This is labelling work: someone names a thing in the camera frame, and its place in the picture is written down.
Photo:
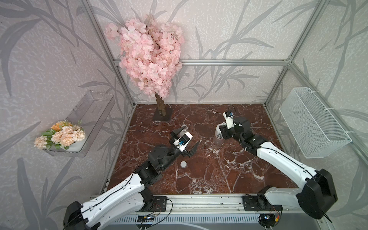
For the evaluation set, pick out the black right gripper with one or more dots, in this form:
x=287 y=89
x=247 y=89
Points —
x=224 y=129

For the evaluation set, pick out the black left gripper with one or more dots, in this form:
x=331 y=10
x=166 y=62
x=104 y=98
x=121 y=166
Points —
x=190 y=153

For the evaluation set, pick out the small clear bottle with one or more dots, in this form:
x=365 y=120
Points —
x=184 y=128

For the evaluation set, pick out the grey bottle cap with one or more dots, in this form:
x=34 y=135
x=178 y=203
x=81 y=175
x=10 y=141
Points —
x=183 y=164

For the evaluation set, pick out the white labelled plastic bottle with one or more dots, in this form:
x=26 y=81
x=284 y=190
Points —
x=218 y=137

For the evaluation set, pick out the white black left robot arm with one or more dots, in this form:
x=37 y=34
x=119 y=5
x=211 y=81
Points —
x=132 y=194

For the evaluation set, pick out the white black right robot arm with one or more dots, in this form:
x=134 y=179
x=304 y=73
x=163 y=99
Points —
x=315 y=193

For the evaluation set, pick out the pink blossom artificial tree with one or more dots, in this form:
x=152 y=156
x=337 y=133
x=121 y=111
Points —
x=150 y=54

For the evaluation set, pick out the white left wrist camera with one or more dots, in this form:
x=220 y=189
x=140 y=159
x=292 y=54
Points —
x=183 y=141

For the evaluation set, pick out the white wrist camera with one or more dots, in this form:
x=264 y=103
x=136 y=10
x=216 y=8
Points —
x=183 y=141
x=229 y=119

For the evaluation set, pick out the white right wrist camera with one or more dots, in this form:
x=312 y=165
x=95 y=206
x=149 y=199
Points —
x=229 y=119

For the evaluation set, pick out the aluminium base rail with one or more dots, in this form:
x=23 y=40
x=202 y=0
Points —
x=208 y=204

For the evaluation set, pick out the white wire mesh basket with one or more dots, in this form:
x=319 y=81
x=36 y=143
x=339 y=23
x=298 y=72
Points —
x=314 y=128

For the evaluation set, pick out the small electronics board with wires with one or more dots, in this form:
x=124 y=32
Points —
x=141 y=219

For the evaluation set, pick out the clear acrylic wall shelf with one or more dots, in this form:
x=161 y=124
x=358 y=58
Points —
x=90 y=113

